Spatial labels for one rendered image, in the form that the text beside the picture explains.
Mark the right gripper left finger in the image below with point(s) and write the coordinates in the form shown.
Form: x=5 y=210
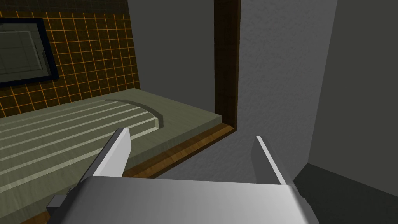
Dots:
x=114 y=157

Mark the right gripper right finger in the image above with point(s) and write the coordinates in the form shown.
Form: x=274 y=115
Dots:
x=265 y=165

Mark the dark framed window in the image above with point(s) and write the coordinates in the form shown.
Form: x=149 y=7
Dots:
x=21 y=51

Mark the grey green ridged counter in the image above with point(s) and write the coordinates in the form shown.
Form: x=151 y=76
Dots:
x=71 y=137

